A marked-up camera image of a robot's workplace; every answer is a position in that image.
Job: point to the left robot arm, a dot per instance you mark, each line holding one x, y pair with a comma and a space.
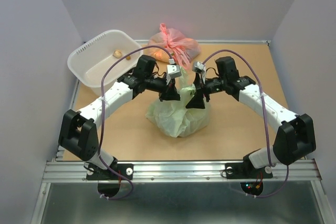
82, 131

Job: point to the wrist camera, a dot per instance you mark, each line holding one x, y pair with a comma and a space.
200, 68
172, 71

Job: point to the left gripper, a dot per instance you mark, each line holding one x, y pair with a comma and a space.
170, 93

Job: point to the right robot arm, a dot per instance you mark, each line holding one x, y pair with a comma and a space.
295, 136

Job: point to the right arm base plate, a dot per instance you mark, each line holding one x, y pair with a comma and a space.
245, 170

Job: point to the white plastic basket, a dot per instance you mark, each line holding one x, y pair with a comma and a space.
92, 60

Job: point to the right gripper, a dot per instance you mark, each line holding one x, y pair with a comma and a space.
197, 101

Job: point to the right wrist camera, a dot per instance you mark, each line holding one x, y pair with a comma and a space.
200, 68

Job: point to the aluminium front rail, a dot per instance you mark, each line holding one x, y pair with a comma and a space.
169, 172

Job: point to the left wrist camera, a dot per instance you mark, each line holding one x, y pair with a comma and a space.
172, 71

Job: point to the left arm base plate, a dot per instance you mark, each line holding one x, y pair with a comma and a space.
110, 172

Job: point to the green plastic bag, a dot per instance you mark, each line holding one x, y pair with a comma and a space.
173, 118

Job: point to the pink tied plastic bag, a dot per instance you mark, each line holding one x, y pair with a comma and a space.
182, 48

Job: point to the small beige fake garlic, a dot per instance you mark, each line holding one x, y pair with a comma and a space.
118, 54

